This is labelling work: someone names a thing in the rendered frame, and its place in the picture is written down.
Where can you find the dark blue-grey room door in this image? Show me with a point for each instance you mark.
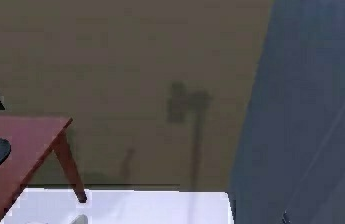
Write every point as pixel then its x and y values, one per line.
pixel 300 116

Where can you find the red-brown wooden table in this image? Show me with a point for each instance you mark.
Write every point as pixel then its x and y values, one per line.
pixel 26 146

